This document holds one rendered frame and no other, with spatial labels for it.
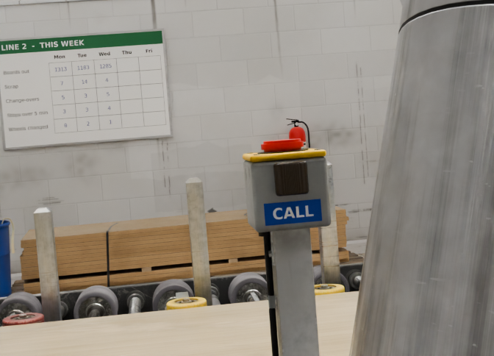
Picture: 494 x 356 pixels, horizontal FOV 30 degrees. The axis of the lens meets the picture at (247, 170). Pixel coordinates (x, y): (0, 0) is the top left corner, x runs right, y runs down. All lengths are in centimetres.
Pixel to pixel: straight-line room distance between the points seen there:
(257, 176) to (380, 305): 48
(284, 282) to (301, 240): 4
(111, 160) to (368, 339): 762
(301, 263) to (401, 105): 49
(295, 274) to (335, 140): 732
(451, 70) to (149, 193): 764
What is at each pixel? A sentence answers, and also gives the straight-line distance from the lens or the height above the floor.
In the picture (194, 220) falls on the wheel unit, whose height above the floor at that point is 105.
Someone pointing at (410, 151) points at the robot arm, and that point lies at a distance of 35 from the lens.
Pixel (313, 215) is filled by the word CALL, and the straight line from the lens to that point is 83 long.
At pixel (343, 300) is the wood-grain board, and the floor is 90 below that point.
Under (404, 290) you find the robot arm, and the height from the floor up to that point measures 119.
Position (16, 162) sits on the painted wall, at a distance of 801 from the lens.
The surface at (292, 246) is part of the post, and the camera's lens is 84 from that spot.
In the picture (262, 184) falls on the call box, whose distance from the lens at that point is 82.
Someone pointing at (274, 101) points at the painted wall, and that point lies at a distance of 806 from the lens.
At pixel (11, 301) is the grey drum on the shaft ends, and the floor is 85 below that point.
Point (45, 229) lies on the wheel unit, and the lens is 194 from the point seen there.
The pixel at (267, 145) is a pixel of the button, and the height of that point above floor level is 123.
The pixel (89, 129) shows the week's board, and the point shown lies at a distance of 793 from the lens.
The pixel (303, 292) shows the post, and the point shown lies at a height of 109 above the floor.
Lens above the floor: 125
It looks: 3 degrees down
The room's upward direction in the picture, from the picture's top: 5 degrees counter-clockwise
